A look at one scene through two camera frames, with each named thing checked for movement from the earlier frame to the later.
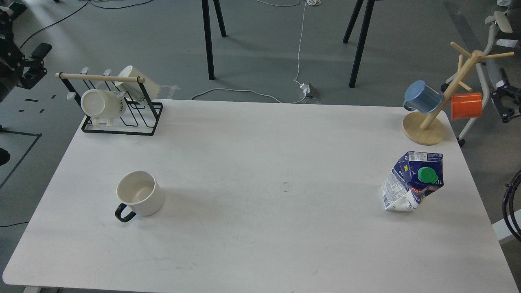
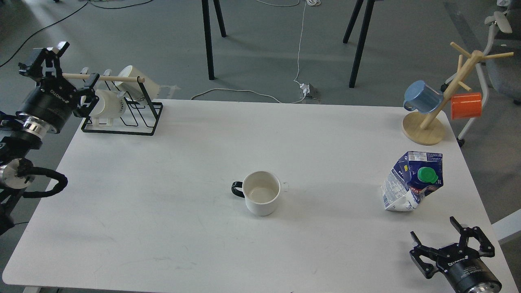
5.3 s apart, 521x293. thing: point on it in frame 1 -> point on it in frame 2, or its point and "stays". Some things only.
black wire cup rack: x=114 y=105 stays
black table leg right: x=370 y=5 stays
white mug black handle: x=140 y=191 -> x=261 y=190
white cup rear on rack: x=152 y=86 stays
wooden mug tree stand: x=428 y=129 stays
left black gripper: x=12 y=63 -> x=49 y=103
